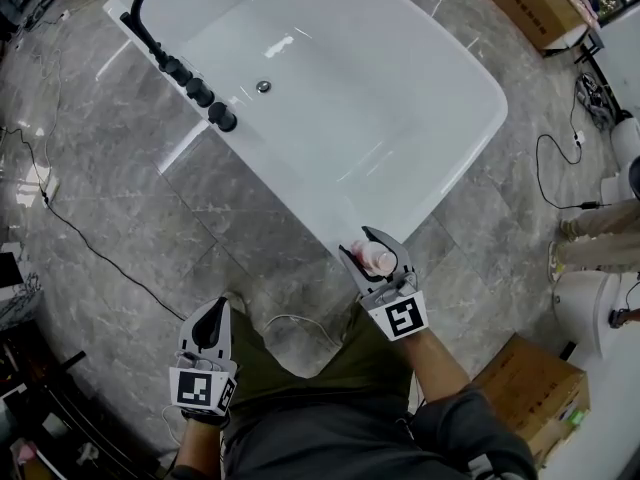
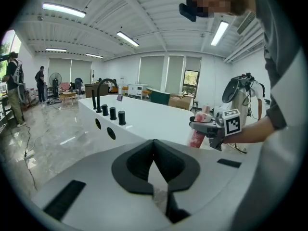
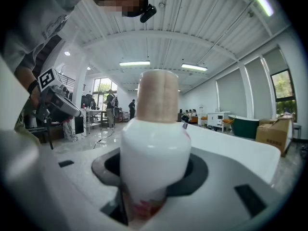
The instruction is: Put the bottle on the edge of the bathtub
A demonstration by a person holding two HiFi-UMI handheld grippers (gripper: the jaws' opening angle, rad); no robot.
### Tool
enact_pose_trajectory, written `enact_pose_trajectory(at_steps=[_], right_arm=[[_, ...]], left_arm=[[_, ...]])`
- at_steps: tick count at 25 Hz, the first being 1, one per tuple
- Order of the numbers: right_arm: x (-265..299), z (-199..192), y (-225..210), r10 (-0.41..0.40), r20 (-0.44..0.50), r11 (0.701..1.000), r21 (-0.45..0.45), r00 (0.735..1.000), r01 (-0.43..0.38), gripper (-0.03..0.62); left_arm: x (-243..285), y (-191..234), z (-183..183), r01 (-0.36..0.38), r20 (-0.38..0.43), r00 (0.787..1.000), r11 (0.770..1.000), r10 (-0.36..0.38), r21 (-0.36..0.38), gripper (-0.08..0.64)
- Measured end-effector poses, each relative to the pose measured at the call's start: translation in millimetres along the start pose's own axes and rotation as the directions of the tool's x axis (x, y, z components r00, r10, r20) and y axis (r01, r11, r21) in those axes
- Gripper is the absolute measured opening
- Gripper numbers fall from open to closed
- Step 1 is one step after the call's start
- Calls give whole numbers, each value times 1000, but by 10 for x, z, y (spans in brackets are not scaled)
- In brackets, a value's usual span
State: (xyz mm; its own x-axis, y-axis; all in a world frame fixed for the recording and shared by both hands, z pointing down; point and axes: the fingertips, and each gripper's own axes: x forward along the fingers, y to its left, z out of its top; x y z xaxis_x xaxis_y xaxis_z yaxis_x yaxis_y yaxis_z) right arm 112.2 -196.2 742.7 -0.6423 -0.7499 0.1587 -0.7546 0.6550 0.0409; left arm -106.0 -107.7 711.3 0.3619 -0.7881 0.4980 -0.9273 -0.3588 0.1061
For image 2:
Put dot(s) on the dark brown cabinet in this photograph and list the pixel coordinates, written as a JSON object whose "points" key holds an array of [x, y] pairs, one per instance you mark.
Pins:
{"points": [[90, 90]]}

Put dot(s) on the black head-worn camera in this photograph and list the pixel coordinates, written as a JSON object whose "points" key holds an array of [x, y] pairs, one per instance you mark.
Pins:
{"points": [[187, 12]]}

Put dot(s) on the black hand shower wand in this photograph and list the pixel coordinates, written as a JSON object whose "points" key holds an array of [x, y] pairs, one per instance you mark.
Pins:
{"points": [[93, 100]]}

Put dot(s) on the large open cardboard box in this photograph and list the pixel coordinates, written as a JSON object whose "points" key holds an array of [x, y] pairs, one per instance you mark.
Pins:
{"points": [[180, 102]]}

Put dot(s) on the black faucet knob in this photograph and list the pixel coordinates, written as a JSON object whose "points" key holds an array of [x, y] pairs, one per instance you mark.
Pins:
{"points": [[122, 118], [105, 110], [112, 113]]}

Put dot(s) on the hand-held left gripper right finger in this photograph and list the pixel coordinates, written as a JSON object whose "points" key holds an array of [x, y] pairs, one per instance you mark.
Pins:
{"points": [[211, 167]]}

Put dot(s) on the grey roller blind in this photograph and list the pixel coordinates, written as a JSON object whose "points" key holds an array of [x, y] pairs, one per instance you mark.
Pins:
{"points": [[69, 68], [175, 71], [151, 71]]}

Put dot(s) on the black standing fan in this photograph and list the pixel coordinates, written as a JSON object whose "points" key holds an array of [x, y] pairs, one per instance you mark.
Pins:
{"points": [[55, 80]]}

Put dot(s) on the white vanity cabinet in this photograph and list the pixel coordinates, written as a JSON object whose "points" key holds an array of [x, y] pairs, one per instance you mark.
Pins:
{"points": [[137, 90]]}

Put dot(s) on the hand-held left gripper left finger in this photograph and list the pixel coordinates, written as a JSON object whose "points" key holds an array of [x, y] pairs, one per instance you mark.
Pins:
{"points": [[96, 201]]}

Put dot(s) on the small pink-capped bottle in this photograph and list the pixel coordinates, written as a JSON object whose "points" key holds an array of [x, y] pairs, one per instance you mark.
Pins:
{"points": [[199, 133]]}

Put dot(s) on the small purple block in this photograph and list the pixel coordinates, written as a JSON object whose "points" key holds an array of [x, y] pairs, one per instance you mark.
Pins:
{"points": [[119, 98]]}

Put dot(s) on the pink armchair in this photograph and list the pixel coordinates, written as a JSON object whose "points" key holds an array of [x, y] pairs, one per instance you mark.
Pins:
{"points": [[64, 86]]}

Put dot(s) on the ceiling air vent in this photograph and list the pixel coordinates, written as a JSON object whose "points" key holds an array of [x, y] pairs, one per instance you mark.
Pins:
{"points": [[246, 23]]}

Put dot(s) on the person's grey clothed torso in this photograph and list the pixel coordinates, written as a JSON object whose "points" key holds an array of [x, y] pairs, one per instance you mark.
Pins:
{"points": [[284, 105]]}

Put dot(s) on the window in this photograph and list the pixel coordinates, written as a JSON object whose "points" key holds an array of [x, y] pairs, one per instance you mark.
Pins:
{"points": [[191, 80]]}

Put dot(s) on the person's right forearm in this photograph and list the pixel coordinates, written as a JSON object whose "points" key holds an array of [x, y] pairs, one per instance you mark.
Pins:
{"points": [[252, 131]]}

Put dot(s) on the black curved bathtub faucet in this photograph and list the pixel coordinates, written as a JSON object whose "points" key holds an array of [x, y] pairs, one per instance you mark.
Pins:
{"points": [[99, 93]]}

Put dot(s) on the small wooden table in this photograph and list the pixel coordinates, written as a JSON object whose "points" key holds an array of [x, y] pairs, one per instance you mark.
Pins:
{"points": [[67, 95]]}

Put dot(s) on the white power strip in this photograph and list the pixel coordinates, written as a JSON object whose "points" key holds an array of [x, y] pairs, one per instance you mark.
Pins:
{"points": [[29, 154]]}

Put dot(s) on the dark green bathtub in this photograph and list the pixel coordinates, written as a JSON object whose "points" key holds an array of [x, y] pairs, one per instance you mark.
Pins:
{"points": [[160, 97]]}

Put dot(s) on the white bathtub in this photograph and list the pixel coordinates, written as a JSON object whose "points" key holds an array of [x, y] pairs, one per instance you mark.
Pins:
{"points": [[149, 119]]}

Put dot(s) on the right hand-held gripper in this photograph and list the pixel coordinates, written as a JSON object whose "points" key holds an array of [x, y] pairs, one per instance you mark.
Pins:
{"points": [[232, 124]]}

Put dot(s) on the long ceiling light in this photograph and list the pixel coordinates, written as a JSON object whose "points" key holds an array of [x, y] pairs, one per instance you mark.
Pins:
{"points": [[56, 49], [94, 55], [127, 38], [63, 9], [220, 32]]}

